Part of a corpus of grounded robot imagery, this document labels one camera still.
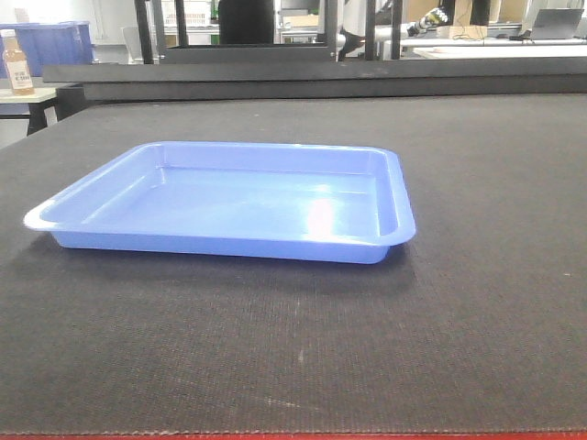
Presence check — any blue plastic tray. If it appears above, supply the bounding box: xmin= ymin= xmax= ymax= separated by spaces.
xmin=23 ymin=141 xmax=416 ymax=264

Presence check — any dark woven table mat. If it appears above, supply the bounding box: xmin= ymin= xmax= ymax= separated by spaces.
xmin=1 ymin=94 xmax=586 ymax=434

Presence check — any cardboard box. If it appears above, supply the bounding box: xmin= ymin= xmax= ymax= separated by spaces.
xmin=448 ymin=25 xmax=488 ymax=40

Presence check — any small white side table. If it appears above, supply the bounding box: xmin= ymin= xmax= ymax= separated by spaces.
xmin=1 ymin=85 xmax=67 ymax=137

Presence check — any blue storage crate background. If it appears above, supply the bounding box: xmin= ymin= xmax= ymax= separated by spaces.
xmin=1 ymin=21 xmax=94 ymax=77

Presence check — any black raised table ledge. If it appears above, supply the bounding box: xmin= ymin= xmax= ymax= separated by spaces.
xmin=43 ymin=57 xmax=586 ymax=102

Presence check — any orange drink bottle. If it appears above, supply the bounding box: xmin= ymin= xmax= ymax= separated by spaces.
xmin=1 ymin=29 xmax=35 ymax=95

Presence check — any grey laptop computer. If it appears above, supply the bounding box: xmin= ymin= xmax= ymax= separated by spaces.
xmin=519 ymin=8 xmax=583 ymax=40

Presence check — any black metal frame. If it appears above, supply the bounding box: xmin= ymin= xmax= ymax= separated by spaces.
xmin=133 ymin=1 xmax=338 ymax=66

